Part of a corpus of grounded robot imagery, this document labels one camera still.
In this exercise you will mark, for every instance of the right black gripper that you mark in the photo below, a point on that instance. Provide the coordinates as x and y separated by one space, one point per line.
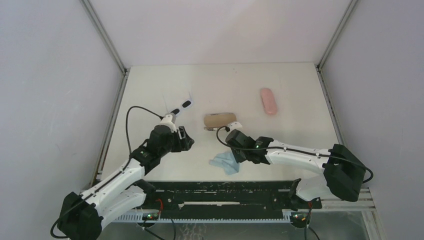
232 137

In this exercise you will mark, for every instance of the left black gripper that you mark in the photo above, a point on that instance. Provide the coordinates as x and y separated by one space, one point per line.
183 141

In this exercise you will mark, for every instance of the light blue cloth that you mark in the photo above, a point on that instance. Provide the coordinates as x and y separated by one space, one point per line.
227 162

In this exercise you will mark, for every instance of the patterned glasses case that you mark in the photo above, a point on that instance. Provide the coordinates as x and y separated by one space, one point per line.
213 121

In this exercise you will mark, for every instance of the pink glasses case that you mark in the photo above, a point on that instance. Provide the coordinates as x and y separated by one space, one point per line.
268 101

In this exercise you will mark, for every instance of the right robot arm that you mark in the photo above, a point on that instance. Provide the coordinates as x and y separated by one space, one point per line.
338 171

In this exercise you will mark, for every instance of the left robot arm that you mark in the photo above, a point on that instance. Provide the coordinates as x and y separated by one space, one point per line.
83 216

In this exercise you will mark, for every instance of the white sunglasses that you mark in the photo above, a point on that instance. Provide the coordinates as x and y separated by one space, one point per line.
176 102

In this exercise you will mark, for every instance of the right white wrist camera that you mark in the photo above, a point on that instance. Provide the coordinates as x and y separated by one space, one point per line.
233 126

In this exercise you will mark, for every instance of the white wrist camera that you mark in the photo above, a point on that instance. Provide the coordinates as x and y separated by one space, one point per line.
169 121
233 126

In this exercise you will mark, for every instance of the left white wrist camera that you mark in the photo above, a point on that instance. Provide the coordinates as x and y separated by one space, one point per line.
169 121

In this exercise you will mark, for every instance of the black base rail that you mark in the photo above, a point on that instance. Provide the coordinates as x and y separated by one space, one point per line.
225 200

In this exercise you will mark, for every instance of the aluminium frame rail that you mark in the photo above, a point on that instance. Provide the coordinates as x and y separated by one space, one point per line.
329 204

